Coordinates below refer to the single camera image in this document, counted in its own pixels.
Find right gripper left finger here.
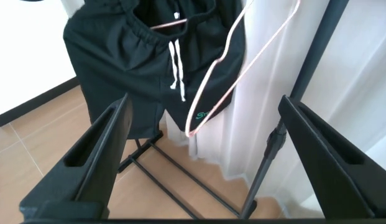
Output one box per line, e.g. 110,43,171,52
19,92,133,219

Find black clothes rack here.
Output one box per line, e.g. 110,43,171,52
117,0,349,219

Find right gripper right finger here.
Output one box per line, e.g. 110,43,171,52
277,95,386,219

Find beige curtain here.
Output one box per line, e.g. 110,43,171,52
163,0,386,218

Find black shorts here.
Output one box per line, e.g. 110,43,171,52
62,0,247,140

